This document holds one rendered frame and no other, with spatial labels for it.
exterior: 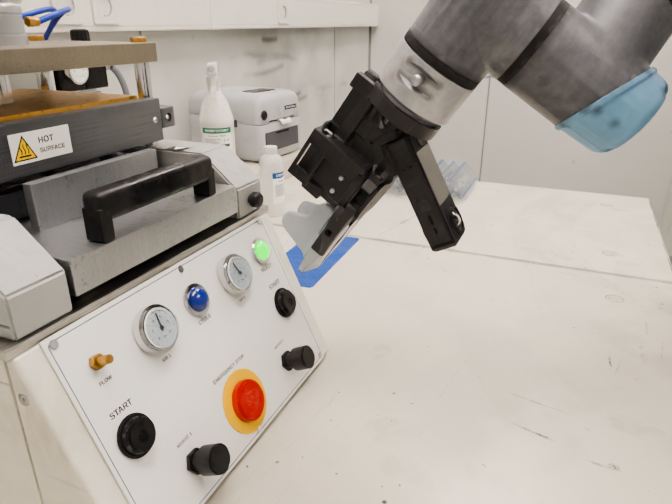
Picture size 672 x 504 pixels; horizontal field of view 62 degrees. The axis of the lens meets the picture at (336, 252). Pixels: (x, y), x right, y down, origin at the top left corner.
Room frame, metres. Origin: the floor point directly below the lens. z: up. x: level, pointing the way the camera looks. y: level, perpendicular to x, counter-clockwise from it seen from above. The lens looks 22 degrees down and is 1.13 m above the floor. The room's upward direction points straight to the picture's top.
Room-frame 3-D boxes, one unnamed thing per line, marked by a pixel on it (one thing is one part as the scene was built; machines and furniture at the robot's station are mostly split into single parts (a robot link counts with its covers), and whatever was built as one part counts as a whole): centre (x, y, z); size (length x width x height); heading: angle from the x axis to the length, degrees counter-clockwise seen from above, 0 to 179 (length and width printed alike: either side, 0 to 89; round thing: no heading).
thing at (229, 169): (0.65, 0.20, 0.96); 0.26 x 0.05 x 0.07; 67
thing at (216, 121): (1.36, 0.29, 0.92); 0.09 x 0.08 x 0.25; 8
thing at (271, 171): (1.14, 0.13, 0.82); 0.05 x 0.05 x 0.14
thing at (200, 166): (0.48, 0.16, 0.99); 0.15 x 0.02 x 0.04; 157
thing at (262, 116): (1.54, 0.24, 0.88); 0.25 x 0.20 x 0.17; 61
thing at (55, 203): (0.53, 0.28, 0.97); 0.30 x 0.22 x 0.08; 67
